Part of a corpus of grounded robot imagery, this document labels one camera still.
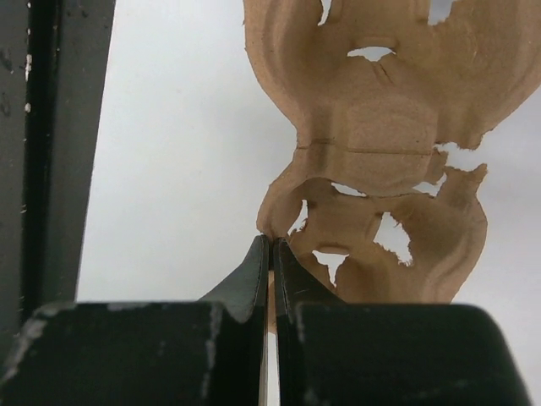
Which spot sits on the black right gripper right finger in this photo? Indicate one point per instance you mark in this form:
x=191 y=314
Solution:
x=333 y=353

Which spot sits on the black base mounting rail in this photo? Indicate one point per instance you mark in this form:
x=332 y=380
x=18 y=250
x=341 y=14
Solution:
x=53 y=67

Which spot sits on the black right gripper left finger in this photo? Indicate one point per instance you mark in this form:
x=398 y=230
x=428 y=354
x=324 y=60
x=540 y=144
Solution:
x=211 y=351

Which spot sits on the single brown cardboard cup carrier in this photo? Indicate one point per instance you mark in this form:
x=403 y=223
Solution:
x=368 y=203

